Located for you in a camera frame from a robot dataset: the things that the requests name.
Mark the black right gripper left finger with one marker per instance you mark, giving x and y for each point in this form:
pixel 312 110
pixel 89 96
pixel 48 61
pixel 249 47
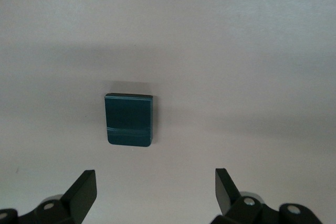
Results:
pixel 81 195

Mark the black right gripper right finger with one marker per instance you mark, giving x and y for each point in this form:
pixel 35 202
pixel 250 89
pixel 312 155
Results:
pixel 225 195

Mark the small dark phone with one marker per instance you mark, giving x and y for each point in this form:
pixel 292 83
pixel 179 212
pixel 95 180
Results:
pixel 128 119

